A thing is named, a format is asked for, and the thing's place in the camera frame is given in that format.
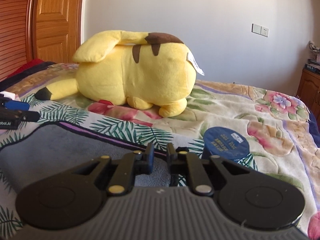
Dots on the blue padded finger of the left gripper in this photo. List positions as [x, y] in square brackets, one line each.
[10, 101]

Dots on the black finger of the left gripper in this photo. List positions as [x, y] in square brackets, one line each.
[11, 119]

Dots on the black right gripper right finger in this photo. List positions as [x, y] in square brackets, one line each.
[245, 196]

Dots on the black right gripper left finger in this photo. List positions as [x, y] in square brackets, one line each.
[73, 197]

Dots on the grey towel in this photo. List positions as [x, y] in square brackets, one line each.
[55, 148]

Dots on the red dark pillow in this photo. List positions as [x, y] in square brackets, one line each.
[24, 71]

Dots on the dark blue round container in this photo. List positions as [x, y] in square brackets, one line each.
[226, 143]

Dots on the floral bed blanket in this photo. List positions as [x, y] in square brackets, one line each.
[281, 131]

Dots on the wooden slatted headboard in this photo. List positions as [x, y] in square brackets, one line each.
[16, 44]

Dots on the wooden door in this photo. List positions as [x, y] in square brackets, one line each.
[56, 29]

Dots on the wooden side cabinet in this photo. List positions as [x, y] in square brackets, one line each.
[308, 91]

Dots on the clutter on cabinet top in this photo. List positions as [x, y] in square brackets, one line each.
[313, 63]

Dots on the yellow Pikachu plush toy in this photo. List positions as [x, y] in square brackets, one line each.
[139, 69]

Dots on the white wall switch socket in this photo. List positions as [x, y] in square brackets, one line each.
[257, 29]

